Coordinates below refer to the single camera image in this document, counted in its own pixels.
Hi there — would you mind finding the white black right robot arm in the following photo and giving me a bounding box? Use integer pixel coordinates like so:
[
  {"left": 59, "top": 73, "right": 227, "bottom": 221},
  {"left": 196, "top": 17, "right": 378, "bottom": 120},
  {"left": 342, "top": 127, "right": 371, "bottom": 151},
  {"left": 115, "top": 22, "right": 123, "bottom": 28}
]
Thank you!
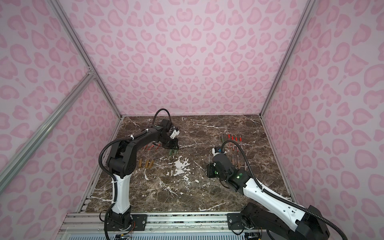
[{"left": 207, "top": 153, "right": 330, "bottom": 240}]

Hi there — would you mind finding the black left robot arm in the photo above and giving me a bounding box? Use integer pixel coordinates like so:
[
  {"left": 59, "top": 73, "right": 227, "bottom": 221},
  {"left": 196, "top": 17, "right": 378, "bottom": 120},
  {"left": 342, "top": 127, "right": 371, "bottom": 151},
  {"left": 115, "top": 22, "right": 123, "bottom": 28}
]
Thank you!
[{"left": 99, "top": 119, "right": 180, "bottom": 233}]

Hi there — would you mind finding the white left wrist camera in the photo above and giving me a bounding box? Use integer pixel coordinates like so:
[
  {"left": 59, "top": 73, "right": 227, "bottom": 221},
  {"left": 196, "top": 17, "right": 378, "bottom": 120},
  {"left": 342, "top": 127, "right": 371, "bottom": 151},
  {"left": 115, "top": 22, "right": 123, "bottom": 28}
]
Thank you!
[{"left": 170, "top": 127, "right": 180, "bottom": 139}]

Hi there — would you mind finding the right black corrugated cable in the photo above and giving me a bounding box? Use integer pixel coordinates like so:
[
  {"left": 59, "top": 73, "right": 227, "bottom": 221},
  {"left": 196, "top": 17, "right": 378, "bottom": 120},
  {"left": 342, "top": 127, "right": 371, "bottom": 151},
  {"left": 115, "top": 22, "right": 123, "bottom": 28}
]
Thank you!
[{"left": 221, "top": 139, "right": 349, "bottom": 240}]

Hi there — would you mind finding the black corrugated cable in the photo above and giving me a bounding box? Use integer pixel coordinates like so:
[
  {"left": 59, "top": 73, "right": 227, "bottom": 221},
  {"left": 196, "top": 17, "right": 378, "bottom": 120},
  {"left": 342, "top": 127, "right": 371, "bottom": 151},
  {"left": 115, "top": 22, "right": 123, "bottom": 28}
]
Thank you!
[
  {"left": 221, "top": 139, "right": 349, "bottom": 240},
  {"left": 151, "top": 108, "right": 173, "bottom": 127}
]

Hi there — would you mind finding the left black corrugated cable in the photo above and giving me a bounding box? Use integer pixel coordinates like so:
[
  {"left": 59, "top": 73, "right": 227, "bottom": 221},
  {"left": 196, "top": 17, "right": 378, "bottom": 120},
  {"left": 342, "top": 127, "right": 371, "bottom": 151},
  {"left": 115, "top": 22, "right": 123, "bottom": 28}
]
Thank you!
[{"left": 151, "top": 108, "right": 173, "bottom": 127}]

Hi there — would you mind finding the aluminium frame diagonal left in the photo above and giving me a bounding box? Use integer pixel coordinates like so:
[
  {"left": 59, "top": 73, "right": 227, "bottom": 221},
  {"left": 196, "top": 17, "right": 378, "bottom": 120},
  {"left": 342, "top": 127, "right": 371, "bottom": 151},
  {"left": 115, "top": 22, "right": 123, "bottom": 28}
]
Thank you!
[{"left": 1, "top": 71, "right": 95, "bottom": 193}]

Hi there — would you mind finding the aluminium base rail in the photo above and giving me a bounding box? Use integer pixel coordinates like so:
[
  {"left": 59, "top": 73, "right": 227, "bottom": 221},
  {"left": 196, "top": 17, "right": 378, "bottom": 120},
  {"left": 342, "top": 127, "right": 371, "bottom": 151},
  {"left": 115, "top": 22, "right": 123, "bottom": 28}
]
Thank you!
[{"left": 56, "top": 209, "right": 316, "bottom": 240}]

